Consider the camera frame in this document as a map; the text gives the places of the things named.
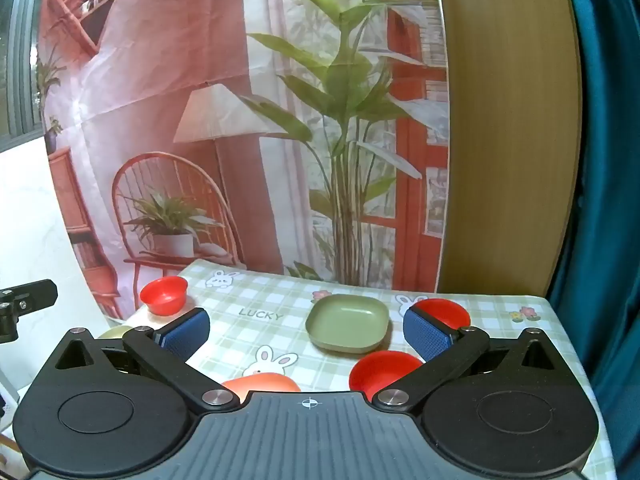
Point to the teal curtain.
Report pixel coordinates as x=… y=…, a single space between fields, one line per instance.
x=605 y=160

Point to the checked rabbit print tablecloth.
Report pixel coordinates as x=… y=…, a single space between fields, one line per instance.
x=280 y=300

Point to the red plastic bowl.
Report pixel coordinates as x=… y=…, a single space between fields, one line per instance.
x=380 y=371
x=164 y=297
x=450 y=312

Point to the pale yellow plate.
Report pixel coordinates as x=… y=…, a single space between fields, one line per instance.
x=114 y=332

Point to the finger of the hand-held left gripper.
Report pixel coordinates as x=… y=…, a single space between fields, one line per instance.
x=30 y=297

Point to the green bowl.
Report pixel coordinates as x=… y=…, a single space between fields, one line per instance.
x=348 y=322

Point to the wooden board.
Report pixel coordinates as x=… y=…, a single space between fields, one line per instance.
x=510 y=135

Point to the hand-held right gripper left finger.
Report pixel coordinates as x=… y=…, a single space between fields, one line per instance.
x=186 y=334

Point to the printed wall cloth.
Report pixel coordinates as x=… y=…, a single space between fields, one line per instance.
x=175 y=60

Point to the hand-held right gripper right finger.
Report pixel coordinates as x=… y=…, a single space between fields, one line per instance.
x=425 y=334

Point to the orange bowl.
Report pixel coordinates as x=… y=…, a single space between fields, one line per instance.
x=265 y=384

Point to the grey window frame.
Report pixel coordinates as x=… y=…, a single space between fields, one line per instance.
x=22 y=60

